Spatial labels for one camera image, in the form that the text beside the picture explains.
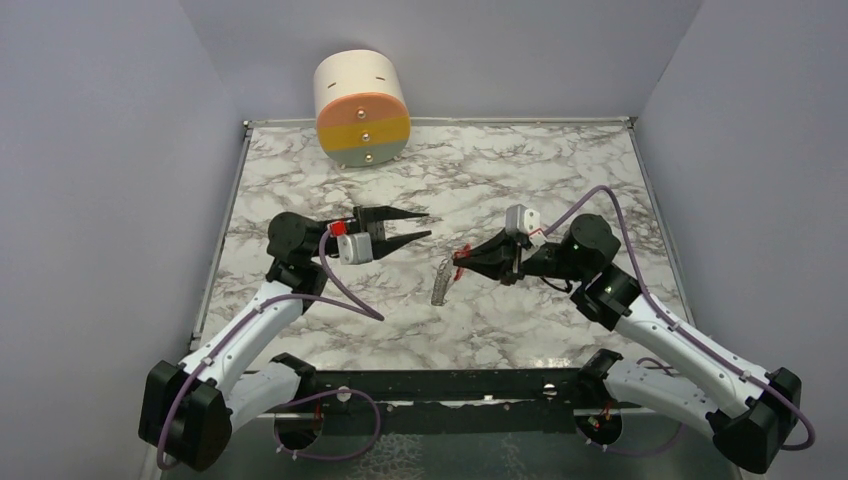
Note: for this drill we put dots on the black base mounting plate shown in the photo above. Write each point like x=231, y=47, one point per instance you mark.
x=306, y=400

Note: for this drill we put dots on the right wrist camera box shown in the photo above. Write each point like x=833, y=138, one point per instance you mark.
x=522, y=224

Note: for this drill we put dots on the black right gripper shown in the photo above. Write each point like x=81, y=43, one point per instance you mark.
x=496, y=258

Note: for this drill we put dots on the striped cylindrical drawer cabinet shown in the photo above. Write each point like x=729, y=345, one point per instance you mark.
x=362, y=119

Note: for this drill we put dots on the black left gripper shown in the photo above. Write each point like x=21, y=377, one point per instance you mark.
x=373, y=219

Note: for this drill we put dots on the aluminium frame rail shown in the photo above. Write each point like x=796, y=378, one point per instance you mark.
x=625, y=382

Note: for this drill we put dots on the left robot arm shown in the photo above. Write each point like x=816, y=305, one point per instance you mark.
x=225, y=371

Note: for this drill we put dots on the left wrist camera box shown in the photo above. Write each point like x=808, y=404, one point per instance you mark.
x=354, y=246

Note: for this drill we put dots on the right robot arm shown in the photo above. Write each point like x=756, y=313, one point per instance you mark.
x=747, y=411

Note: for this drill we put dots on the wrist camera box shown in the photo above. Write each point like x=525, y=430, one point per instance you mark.
x=522, y=224
x=354, y=246

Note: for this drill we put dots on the red plastic key tag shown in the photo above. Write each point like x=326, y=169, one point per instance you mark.
x=462, y=252

